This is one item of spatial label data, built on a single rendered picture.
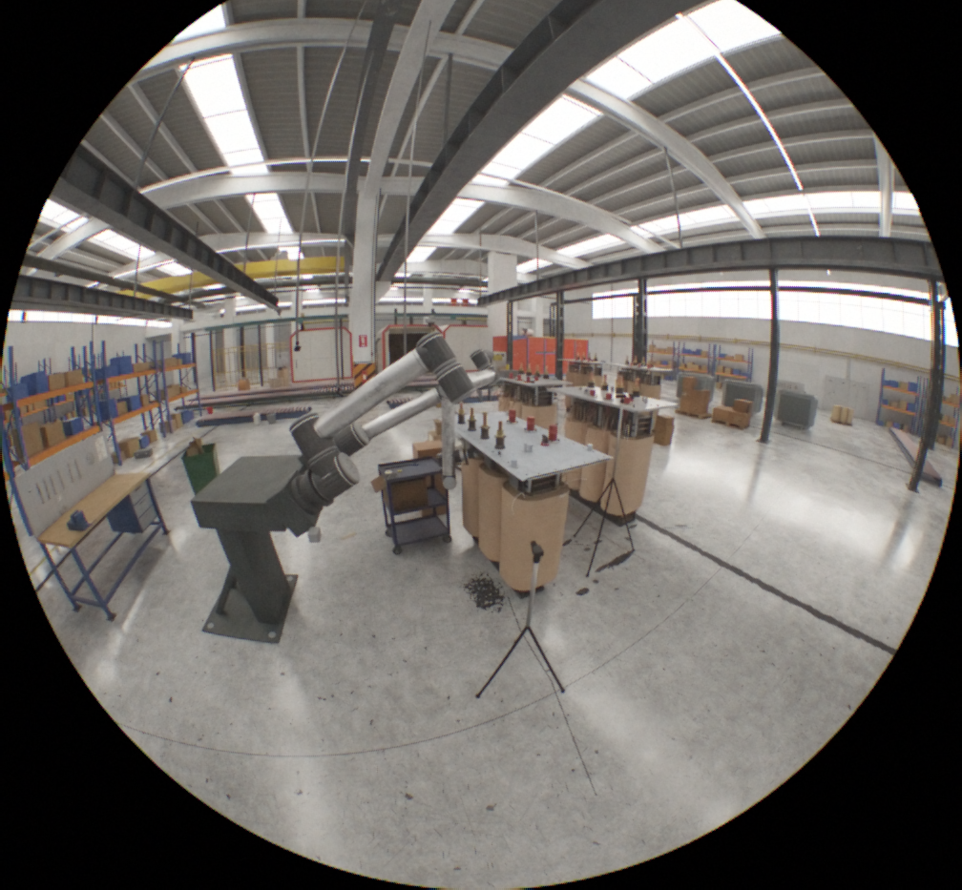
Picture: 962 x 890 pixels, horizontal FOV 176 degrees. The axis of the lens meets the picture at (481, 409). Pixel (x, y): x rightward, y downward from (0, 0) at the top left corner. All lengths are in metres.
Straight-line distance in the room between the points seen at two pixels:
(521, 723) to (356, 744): 1.01
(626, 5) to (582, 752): 4.81
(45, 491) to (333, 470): 3.63
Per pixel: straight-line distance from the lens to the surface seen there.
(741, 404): 11.24
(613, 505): 3.86
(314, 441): 1.77
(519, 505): 2.24
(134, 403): 10.40
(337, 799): 2.25
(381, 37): 5.70
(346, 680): 2.53
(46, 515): 4.41
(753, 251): 9.68
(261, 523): 2.06
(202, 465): 5.37
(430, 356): 1.57
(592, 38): 3.21
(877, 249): 9.43
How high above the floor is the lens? 2.12
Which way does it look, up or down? 12 degrees down
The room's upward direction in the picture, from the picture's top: straight up
